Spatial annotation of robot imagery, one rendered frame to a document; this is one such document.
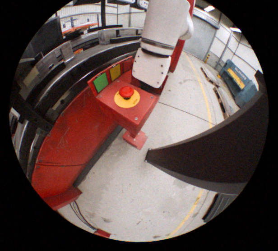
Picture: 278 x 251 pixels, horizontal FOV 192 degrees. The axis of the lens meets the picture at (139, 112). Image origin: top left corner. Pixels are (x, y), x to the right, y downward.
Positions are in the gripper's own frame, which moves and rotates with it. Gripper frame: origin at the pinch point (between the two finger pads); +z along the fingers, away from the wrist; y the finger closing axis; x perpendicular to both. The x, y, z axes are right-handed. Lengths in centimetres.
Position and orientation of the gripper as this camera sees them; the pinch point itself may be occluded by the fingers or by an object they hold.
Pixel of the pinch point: (145, 88)
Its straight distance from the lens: 30.3
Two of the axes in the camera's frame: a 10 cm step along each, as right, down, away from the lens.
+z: -1.3, 4.5, 8.8
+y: 8.4, 5.3, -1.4
